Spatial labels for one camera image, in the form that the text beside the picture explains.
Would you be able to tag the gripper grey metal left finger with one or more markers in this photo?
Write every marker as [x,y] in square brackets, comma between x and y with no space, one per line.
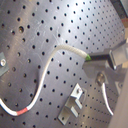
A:
[101,72]

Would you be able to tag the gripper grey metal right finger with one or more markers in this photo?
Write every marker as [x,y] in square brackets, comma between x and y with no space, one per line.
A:
[119,55]

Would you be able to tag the black perforated breadboard plate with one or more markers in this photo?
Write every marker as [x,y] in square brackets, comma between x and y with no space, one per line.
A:
[29,31]

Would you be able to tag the metal clip at left edge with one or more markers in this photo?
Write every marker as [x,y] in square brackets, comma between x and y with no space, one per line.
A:
[3,64]

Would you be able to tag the metal cable clip bracket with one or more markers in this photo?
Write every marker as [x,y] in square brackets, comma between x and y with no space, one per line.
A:
[72,102]

